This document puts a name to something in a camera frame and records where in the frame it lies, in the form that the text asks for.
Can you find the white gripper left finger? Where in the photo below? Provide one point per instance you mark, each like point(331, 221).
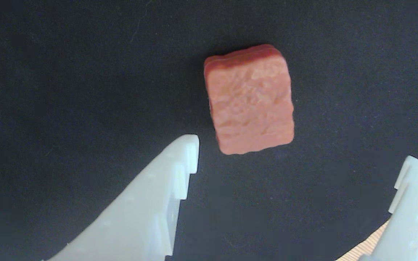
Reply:
point(140, 217)

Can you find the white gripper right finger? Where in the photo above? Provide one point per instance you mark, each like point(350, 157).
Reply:
point(410, 224)

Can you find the brown square toy block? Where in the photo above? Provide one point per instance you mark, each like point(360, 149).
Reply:
point(250, 101)

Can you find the black desk mat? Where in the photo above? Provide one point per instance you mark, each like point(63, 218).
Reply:
point(85, 90)

